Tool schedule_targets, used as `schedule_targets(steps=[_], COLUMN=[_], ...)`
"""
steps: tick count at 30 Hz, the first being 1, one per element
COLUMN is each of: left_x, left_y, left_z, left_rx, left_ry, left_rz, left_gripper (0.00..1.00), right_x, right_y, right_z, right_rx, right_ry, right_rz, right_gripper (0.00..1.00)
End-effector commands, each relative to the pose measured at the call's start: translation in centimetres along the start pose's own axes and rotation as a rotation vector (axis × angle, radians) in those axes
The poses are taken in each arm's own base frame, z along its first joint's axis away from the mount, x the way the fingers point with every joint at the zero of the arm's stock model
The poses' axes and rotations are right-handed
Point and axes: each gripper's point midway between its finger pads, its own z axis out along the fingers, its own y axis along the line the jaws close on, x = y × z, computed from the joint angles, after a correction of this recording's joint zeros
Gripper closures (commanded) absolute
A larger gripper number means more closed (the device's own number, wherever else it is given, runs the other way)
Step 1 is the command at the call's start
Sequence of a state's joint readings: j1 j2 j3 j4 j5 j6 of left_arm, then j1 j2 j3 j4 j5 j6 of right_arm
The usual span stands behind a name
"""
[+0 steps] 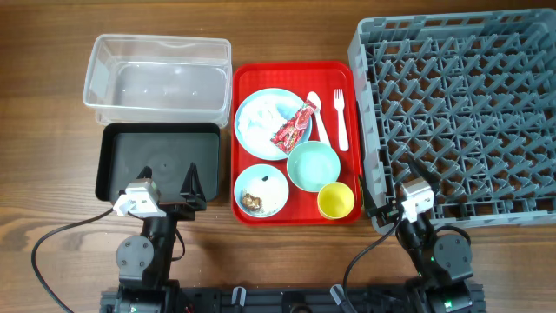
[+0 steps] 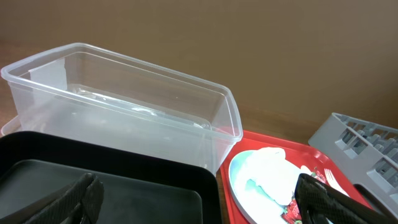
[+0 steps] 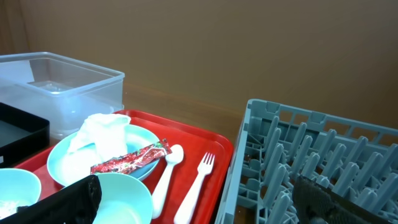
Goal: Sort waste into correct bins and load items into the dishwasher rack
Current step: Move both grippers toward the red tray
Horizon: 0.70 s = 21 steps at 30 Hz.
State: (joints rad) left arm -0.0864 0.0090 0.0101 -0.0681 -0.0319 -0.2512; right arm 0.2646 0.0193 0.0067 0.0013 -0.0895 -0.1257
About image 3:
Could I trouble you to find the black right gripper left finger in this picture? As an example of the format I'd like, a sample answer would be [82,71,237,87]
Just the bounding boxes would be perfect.
[1,175,102,224]

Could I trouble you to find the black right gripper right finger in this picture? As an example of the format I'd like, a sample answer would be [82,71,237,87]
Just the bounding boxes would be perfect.
[292,175,390,224]

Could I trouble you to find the light blue plate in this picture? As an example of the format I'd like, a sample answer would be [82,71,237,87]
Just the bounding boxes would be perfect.
[47,124,159,187]

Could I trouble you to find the mint green bowl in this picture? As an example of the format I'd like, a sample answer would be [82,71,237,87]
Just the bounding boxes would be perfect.
[93,173,153,224]

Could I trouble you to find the small light blue bowl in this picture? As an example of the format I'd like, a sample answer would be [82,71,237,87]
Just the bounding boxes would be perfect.
[1,168,42,219]

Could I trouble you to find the red ketchup sachet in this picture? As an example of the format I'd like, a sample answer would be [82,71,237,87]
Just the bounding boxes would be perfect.
[90,139,172,174]

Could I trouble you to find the white napkin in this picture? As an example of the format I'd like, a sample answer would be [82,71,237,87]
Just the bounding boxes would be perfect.
[67,113,131,162]

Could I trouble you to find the white plastic fork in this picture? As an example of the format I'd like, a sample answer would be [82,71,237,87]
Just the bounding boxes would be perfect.
[174,152,215,224]

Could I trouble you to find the white plastic spoon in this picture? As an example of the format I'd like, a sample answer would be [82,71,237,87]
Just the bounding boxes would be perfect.
[152,144,184,219]

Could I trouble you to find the grey dishwasher rack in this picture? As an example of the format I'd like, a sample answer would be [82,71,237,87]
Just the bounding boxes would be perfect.
[216,99,397,223]

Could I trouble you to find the black waste tray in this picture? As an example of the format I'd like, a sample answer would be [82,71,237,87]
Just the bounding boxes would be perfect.
[1,103,50,168]

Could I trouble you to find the clear plastic bin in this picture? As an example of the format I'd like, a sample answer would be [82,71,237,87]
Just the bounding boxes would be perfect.
[1,52,125,139]

